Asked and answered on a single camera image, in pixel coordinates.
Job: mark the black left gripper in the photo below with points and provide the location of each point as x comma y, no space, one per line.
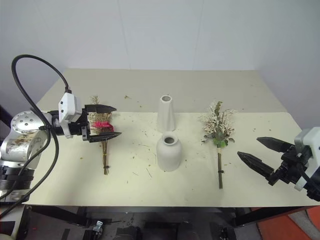
77,127

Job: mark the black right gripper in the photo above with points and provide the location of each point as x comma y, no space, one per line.
291,167

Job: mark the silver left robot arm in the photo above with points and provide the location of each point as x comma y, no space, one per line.
25,122

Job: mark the tall conical white vase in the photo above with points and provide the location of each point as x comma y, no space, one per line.
166,117

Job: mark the round white ceramic vase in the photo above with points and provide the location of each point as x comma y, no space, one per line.
168,157

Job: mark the pink dried flower bouquet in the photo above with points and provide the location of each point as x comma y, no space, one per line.
102,125

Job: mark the white and green flower bouquet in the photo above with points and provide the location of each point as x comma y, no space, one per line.
218,127

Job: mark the cream table sheet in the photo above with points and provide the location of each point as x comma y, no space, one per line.
130,185

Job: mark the orange floor mat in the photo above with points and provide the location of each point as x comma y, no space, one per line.
295,228

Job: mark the small metal clamp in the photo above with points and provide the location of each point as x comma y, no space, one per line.
98,226

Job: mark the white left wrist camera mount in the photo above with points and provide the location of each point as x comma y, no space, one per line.
67,103

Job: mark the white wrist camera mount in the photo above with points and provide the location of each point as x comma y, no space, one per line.
312,140
67,103

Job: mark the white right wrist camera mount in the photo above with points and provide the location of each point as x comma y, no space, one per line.
312,140

